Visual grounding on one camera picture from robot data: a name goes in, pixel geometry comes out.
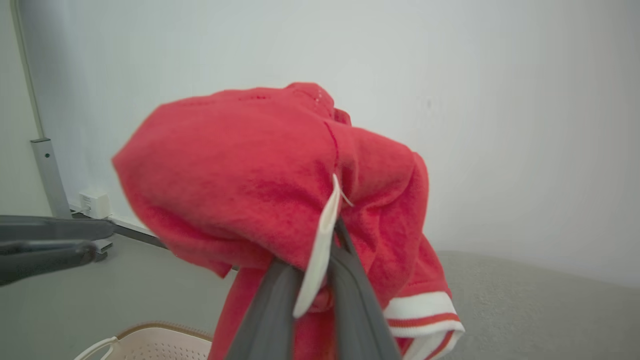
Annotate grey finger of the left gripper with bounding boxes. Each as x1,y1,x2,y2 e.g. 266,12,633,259
0,240,99,287
0,215,116,243

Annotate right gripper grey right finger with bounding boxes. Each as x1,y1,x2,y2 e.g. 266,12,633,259
327,218,402,360

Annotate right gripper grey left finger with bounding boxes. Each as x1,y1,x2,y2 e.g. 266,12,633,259
225,258,304,360

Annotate red sweater with striped cuffs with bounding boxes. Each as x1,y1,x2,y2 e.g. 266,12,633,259
111,82,466,360

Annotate beige plastic laundry basket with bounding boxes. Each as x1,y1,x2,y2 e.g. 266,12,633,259
73,322,214,360

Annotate grey fabric sofa seat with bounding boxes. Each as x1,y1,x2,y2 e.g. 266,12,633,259
431,250,640,360

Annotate white wall power adapter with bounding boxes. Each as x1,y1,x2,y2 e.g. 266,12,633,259
78,189,112,220

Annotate grey metal frame post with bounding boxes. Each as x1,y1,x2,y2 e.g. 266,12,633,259
11,0,114,263

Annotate dark metal floor rail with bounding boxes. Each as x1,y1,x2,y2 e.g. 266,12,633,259
70,210,169,250

